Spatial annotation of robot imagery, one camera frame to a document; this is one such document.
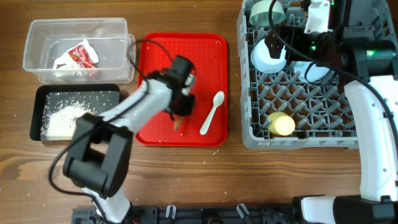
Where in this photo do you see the small light blue bowl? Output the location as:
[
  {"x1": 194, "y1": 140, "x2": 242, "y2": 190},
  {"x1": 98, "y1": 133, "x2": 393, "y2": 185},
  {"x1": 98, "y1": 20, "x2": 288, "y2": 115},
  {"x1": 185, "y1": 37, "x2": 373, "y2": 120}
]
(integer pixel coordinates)
[{"x1": 251, "y1": 39, "x2": 287, "y2": 73}]

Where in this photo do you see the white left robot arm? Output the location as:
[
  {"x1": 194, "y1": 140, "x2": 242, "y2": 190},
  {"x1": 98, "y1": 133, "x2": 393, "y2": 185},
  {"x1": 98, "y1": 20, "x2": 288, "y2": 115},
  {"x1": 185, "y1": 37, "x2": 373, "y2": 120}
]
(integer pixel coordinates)
[{"x1": 63, "y1": 55, "x2": 195, "y2": 223}]

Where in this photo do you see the light blue plate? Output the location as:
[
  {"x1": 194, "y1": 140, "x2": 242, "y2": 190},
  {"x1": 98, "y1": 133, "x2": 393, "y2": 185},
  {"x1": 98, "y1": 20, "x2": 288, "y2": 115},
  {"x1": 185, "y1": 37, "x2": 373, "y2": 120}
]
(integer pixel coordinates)
[{"x1": 293, "y1": 61, "x2": 330, "y2": 83}]

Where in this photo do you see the grey dishwasher rack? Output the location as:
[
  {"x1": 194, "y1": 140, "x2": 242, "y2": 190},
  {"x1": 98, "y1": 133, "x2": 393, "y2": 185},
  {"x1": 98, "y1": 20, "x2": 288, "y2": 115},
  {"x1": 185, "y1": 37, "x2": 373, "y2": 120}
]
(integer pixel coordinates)
[{"x1": 237, "y1": 1, "x2": 358, "y2": 149}]

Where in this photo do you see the white rice pile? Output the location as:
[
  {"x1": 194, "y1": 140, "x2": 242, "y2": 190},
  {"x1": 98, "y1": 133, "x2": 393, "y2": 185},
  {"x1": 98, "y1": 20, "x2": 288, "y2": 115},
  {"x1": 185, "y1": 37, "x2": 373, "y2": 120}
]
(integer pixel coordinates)
[{"x1": 40, "y1": 101, "x2": 96, "y2": 141}]

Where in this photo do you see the brown carrot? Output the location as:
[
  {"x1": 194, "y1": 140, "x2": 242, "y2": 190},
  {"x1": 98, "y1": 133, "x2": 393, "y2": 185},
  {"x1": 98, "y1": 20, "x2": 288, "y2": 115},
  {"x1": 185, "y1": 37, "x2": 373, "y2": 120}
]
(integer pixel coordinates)
[{"x1": 174, "y1": 116, "x2": 184, "y2": 131}]

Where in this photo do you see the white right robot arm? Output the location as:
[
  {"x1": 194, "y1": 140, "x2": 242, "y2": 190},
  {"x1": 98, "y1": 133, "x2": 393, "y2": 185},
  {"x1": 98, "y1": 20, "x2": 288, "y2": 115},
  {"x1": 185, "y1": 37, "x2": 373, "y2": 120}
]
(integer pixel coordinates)
[{"x1": 267, "y1": 1, "x2": 397, "y2": 223}]

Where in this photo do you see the clear plastic bin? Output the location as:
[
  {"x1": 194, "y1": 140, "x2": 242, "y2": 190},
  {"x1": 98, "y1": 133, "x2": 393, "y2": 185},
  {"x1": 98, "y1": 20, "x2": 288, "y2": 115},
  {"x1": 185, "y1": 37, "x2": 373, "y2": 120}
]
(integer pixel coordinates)
[{"x1": 22, "y1": 17, "x2": 136, "y2": 84}]

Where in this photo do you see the red serving tray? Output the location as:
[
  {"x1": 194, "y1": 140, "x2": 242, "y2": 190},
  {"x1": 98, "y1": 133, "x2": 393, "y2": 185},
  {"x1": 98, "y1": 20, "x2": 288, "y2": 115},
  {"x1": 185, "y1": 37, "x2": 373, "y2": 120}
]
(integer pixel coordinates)
[{"x1": 136, "y1": 32, "x2": 228, "y2": 147}]

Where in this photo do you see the black tray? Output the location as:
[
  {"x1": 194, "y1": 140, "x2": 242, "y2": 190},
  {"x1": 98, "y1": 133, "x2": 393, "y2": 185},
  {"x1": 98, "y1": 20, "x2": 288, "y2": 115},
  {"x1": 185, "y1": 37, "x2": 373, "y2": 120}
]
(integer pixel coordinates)
[{"x1": 30, "y1": 84, "x2": 122, "y2": 141}]

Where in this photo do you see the red snack wrapper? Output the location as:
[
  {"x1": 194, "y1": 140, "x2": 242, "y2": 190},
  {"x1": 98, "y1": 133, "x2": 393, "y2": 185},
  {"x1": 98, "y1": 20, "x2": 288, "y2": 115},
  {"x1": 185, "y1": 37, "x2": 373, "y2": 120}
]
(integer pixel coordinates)
[{"x1": 66, "y1": 40, "x2": 99, "y2": 78}]

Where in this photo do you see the mint green bowl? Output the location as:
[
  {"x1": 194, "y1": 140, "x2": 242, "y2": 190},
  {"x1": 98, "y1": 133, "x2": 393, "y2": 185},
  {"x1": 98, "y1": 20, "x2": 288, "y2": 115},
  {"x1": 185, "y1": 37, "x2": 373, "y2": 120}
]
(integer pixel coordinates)
[{"x1": 249, "y1": 0, "x2": 286, "y2": 27}]

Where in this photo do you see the white napkin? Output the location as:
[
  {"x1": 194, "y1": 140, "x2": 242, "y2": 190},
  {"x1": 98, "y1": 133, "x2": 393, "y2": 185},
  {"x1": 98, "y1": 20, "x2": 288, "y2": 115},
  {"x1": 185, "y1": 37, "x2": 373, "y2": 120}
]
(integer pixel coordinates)
[{"x1": 53, "y1": 51, "x2": 92, "y2": 77}]

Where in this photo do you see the yellow plastic cup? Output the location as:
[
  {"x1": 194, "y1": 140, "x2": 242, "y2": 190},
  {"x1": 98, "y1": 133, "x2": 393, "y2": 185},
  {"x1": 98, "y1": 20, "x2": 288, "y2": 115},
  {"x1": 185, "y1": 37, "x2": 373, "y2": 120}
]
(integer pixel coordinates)
[{"x1": 267, "y1": 111, "x2": 295, "y2": 136}]

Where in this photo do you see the white plastic spoon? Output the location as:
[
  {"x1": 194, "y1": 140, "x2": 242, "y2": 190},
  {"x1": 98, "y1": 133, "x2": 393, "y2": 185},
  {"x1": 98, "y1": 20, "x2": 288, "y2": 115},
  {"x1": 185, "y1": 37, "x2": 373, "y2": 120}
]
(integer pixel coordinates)
[{"x1": 200, "y1": 91, "x2": 225, "y2": 135}]

